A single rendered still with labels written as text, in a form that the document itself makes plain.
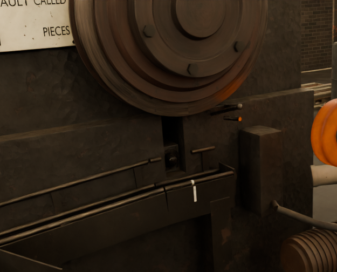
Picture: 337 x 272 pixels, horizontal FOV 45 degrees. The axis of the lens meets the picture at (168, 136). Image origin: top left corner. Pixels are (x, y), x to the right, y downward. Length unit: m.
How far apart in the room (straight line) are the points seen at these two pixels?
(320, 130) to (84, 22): 0.54
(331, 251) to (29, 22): 0.91
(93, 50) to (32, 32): 0.17
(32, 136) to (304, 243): 0.72
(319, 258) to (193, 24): 0.65
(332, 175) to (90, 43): 0.70
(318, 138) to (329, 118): 0.05
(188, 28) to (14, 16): 0.39
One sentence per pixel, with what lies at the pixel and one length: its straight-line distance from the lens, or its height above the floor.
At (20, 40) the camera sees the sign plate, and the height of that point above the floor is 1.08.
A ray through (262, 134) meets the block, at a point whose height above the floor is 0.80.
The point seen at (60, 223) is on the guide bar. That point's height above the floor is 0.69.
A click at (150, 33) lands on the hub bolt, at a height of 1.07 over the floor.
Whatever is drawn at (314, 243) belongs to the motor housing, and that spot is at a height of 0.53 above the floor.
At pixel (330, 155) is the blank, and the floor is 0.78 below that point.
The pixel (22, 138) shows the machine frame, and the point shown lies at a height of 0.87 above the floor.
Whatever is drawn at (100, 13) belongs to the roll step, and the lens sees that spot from 0.86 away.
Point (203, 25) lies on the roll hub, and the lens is 0.86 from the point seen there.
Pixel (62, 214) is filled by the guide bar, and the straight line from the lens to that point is 0.99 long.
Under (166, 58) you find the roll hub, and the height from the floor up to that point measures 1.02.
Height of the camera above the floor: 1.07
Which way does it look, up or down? 14 degrees down
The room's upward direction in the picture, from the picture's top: 5 degrees counter-clockwise
